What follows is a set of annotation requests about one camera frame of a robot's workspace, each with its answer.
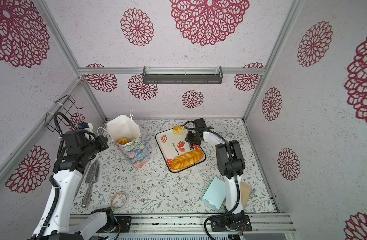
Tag small bread roll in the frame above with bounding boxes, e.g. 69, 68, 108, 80
173, 126, 185, 135
116, 138, 129, 145

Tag floral paper gift bag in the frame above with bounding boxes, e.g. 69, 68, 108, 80
97, 110, 150, 170

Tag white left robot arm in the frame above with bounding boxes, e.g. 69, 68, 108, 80
31, 126, 117, 240

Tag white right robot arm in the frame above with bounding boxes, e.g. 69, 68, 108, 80
183, 118, 245, 216

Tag braided yellow bread loaf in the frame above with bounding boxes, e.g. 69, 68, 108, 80
170, 149, 204, 171

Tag strawberry print serving tray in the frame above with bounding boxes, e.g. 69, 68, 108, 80
155, 128, 206, 173

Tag round tape roll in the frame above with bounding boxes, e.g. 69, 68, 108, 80
110, 192, 129, 210

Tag black wire wall basket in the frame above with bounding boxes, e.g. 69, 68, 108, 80
44, 94, 83, 133

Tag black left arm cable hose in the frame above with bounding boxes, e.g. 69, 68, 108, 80
34, 111, 77, 240

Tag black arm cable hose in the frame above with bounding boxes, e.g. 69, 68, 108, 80
34, 111, 77, 240
183, 120, 241, 240

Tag black wall shelf rack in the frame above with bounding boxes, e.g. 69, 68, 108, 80
141, 67, 224, 85

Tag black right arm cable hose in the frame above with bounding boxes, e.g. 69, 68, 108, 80
183, 120, 241, 240

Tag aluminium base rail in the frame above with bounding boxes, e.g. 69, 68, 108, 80
107, 213, 297, 240

